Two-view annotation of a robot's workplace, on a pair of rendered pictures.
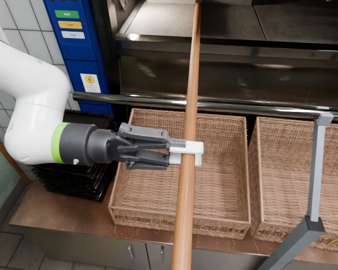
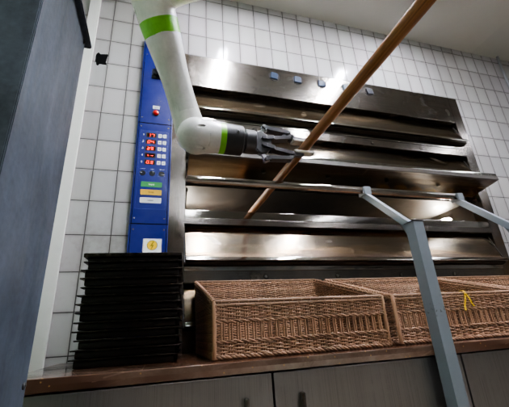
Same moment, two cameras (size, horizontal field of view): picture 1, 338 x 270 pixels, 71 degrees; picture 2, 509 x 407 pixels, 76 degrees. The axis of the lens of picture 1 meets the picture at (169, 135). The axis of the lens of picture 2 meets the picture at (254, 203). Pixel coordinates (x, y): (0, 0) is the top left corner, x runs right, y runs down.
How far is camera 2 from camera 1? 1.16 m
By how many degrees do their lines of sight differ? 70
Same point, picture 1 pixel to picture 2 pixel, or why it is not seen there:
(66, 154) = (232, 127)
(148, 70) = (213, 240)
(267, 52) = (308, 218)
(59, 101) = not seen: hidden behind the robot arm
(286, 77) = (330, 241)
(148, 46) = (216, 215)
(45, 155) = (216, 126)
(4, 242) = not seen: outside the picture
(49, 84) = not seen: hidden behind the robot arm
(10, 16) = (88, 189)
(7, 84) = (192, 103)
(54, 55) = (116, 225)
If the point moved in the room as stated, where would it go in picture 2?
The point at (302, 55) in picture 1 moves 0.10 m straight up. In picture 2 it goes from (331, 220) to (328, 201)
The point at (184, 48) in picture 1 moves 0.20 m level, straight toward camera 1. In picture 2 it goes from (246, 216) to (260, 200)
